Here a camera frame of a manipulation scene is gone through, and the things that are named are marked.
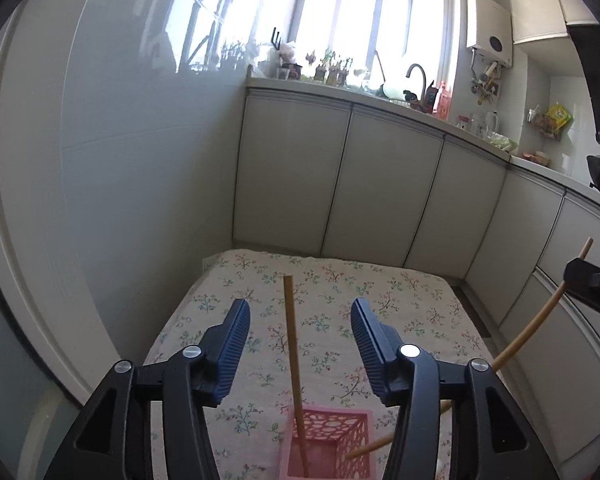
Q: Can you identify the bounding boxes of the wooden chopstick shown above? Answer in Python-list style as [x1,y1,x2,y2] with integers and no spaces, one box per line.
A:
[346,237,594,461]
[283,275,310,478]

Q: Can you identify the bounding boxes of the pink perforated utensil basket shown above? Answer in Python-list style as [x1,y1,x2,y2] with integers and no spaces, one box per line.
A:
[277,405,377,480]

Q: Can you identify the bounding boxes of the white lower kitchen cabinets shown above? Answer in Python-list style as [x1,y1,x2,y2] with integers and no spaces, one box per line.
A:
[232,86,600,466]

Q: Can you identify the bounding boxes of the chrome kitchen faucet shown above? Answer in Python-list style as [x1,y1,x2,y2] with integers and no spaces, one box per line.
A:
[405,63,429,104]

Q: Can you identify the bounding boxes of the floral tablecloth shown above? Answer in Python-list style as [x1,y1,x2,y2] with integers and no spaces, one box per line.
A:
[147,249,490,479]

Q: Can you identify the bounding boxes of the yellow snack bag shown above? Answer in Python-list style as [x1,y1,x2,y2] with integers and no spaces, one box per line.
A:
[542,103,572,140]

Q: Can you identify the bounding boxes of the clear glass kettle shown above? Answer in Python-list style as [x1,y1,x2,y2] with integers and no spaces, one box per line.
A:
[483,110,500,133]

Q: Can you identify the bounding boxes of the red bottle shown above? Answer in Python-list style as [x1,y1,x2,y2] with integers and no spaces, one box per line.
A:
[434,81,452,122]

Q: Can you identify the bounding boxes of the white water heater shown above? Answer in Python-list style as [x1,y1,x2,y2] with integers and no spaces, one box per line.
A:
[466,0,513,68]

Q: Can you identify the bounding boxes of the white door frame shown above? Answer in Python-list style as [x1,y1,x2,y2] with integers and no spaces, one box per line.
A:
[0,4,119,403]

